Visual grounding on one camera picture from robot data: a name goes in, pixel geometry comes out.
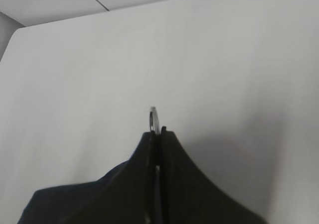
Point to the dark navy fabric lunch bag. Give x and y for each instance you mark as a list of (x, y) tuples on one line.
[(53, 205)]

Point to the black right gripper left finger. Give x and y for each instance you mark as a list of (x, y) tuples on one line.
[(129, 197)]

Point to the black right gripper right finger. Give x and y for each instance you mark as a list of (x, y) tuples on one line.
[(188, 196)]

